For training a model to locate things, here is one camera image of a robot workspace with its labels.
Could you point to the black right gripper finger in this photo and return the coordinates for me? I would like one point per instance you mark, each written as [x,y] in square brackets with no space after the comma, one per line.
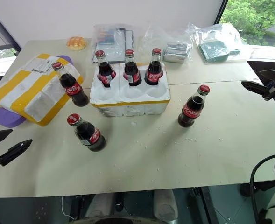
[271,74]
[256,88]

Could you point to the yellow white package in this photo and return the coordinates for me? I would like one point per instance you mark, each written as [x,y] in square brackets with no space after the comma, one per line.
[32,93]

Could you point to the glass cola bottle red cap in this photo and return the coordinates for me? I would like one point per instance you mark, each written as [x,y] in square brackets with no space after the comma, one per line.
[90,137]
[73,89]
[191,110]
[132,72]
[154,72]
[105,72]

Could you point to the white foam bottle tray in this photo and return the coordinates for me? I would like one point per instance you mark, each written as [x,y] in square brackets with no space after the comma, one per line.
[109,99]

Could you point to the purple flat board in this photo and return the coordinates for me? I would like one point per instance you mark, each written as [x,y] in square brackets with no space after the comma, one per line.
[7,119]

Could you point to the clear bag with green sheets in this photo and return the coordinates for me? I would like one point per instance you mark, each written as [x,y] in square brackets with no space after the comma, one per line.
[219,50]

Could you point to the silver foil pouch stack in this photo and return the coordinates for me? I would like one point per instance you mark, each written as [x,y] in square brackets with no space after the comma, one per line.
[175,53]

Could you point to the grey rounded shape under table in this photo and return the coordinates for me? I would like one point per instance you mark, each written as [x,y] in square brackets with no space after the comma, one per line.
[100,205]
[165,204]

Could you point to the round yellow bread bun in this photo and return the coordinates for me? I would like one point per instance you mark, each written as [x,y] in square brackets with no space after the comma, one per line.
[76,44]

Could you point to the clear bag with dark frames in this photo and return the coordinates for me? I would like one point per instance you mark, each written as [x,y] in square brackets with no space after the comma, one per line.
[114,39]

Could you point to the black window frame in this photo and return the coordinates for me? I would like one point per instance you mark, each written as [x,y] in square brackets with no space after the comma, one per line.
[221,10]
[4,30]

